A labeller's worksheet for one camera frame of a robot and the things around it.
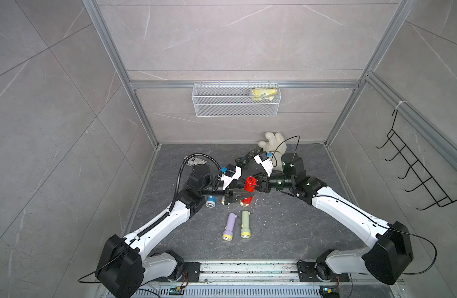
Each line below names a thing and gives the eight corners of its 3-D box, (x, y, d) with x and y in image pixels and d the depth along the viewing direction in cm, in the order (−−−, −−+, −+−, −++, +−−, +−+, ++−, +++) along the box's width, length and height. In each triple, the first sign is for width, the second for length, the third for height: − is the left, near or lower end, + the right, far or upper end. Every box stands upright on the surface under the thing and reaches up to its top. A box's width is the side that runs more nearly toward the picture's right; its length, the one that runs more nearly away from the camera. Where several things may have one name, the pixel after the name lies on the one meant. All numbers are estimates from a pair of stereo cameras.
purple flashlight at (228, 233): (222, 240, 83) (222, 238, 81) (228, 214, 91) (228, 212, 88) (231, 242, 82) (231, 240, 80) (236, 216, 90) (237, 214, 88)
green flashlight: (240, 238, 84) (240, 236, 82) (240, 212, 92) (240, 210, 89) (250, 238, 84) (250, 236, 82) (248, 212, 92) (249, 210, 89)
